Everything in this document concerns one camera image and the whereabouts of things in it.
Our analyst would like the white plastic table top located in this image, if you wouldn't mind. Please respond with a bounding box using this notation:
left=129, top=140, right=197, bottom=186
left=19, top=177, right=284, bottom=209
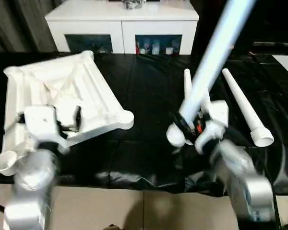
left=0, top=50, right=135, bottom=177

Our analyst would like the white plastic table leg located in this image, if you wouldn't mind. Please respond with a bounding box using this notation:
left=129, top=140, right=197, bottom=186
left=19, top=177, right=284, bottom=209
left=183, top=69, right=196, bottom=147
left=222, top=68, right=275, bottom=147
left=167, top=0, right=257, bottom=147
left=201, top=88, right=213, bottom=115

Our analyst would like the black work mat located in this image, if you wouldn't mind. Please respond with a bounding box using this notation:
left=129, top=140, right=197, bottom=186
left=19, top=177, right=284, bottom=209
left=0, top=51, right=288, bottom=197

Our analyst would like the grey curtain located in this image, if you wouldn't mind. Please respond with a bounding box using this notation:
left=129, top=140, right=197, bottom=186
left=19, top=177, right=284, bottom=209
left=0, top=0, right=57, bottom=52

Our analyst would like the white sideboard cabinet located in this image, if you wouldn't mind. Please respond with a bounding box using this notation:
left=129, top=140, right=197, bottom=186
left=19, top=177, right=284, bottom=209
left=45, top=0, right=199, bottom=55

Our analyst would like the dark clutter on cabinet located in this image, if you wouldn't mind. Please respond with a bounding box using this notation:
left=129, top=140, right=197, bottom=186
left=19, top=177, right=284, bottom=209
left=122, top=0, right=147, bottom=10

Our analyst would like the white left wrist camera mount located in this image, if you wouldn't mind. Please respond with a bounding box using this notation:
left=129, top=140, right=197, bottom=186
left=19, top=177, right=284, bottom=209
left=20, top=105, right=70, bottom=155

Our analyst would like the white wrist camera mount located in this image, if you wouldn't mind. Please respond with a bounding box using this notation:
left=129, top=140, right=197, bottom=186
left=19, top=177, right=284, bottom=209
left=20, top=105, right=70, bottom=155
left=194, top=100, right=229, bottom=154

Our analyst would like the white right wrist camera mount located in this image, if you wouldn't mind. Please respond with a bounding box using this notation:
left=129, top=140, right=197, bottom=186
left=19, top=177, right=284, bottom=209
left=194, top=100, right=229, bottom=154

